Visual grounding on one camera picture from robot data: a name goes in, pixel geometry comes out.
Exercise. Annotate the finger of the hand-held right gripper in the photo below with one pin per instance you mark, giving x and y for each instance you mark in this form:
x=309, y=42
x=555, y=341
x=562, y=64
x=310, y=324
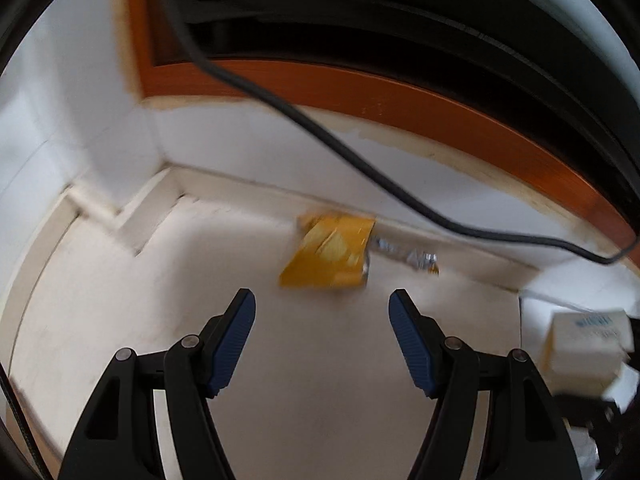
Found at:
x=600, y=410

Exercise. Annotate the yellow white box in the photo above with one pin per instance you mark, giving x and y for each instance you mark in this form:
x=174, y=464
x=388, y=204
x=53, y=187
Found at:
x=580, y=355

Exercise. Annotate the orange wooden window frame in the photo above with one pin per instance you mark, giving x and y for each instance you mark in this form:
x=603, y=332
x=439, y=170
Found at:
x=400, y=95

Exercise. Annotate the yellow snack packet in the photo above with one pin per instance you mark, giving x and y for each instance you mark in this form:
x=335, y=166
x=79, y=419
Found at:
x=325, y=255

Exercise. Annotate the silver foil wrapper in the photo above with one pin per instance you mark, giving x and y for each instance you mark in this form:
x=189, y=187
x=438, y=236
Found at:
x=405, y=255

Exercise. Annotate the black window track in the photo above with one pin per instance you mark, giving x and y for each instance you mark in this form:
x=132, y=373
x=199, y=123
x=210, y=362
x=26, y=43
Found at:
x=400, y=25

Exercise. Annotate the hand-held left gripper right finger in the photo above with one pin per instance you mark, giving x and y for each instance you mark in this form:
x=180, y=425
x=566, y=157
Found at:
x=410, y=345

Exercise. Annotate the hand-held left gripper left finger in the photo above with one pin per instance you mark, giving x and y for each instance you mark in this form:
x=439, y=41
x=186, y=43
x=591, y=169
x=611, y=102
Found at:
x=232, y=340

